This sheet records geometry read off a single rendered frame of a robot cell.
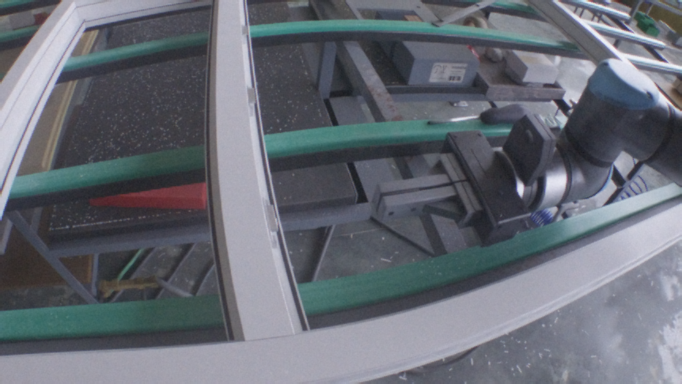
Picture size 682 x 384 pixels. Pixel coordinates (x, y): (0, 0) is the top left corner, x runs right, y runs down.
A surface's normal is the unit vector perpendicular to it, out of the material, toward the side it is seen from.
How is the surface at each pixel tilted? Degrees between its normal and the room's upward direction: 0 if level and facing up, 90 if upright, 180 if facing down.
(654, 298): 0
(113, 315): 0
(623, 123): 89
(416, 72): 90
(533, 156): 90
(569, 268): 0
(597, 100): 90
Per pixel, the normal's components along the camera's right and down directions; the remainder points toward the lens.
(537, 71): 0.28, 0.76
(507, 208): 0.14, -0.64
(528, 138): -0.95, 0.13
